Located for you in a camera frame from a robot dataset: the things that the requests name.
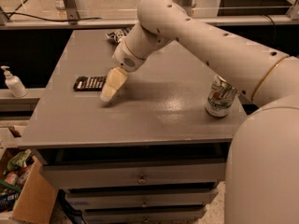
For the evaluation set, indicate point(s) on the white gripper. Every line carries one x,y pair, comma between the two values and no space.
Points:
125,57

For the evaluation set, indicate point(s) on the grey metal rail frame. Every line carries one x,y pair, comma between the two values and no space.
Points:
116,13

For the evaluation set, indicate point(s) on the cardboard box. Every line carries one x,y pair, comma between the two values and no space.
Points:
36,202

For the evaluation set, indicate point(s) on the grey drawer cabinet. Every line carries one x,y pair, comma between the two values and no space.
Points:
151,154

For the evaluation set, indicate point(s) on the white green soda can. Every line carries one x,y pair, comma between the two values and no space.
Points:
220,98

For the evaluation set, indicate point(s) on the white pump sanitizer bottle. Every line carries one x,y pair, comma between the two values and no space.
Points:
13,83

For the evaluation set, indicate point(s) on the green snack bag in box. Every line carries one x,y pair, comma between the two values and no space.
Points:
19,160

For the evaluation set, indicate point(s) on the black rxbar chocolate bar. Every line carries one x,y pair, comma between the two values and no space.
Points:
89,83

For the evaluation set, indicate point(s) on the blue snack chip bag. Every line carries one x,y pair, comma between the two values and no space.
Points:
118,35

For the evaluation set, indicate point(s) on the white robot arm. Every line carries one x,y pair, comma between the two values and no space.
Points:
262,170

